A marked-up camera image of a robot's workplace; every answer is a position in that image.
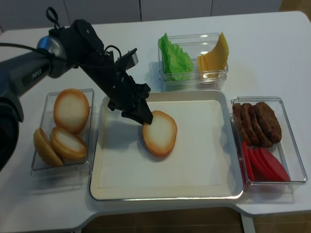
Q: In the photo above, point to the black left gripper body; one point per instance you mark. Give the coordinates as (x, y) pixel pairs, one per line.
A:
(84, 48)

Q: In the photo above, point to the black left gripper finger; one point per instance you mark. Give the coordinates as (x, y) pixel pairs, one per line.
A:
(139, 112)

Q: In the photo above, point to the bun half cut side up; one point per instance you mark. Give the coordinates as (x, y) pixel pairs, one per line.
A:
(159, 137)

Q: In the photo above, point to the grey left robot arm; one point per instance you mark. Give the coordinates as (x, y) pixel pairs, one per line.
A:
(55, 54)

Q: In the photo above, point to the green lettuce leaves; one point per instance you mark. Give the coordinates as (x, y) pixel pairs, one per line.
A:
(177, 63)

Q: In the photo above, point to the clear lettuce and cheese container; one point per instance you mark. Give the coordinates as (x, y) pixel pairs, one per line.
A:
(194, 45)

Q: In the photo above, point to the flat yellow cheese slices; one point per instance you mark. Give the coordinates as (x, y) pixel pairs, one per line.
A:
(206, 70)

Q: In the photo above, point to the upright yellow cheese slice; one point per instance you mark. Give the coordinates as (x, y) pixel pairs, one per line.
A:
(221, 47)

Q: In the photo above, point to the back bun half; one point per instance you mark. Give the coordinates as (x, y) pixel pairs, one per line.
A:
(71, 110)

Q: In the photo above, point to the bun half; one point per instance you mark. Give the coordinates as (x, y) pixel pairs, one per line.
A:
(71, 110)
(69, 146)

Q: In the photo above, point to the front bun half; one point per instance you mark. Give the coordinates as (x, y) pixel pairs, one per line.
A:
(69, 146)

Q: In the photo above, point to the white rectangular serving tray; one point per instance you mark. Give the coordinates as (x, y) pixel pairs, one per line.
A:
(186, 153)

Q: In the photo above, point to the clear plastic bun container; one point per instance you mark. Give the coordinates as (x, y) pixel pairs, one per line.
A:
(70, 168)

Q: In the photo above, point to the leftmost brown meat patty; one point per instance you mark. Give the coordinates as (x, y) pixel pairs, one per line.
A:
(239, 123)

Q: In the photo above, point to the brown meat patty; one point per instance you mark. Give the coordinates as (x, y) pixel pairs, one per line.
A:
(268, 122)
(239, 123)
(265, 142)
(248, 125)

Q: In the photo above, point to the bun crust side left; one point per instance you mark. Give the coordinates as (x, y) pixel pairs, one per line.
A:
(44, 148)

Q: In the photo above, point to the leftmost red tomato slice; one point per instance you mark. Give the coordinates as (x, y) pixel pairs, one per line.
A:
(249, 170)

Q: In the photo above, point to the red tomato slice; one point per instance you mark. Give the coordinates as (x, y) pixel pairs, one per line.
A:
(264, 168)
(249, 170)
(258, 169)
(274, 166)

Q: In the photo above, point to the rightmost brown meat patty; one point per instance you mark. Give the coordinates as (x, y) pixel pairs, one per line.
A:
(268, 122)

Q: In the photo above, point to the clear patty and tomato container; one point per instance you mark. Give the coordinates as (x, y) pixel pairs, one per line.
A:
(286, 151)

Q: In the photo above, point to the rightmost red tomato slice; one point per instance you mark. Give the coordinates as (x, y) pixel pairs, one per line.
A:
(274, 166)

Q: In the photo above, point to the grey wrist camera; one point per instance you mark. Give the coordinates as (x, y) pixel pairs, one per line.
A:
(128, 60)

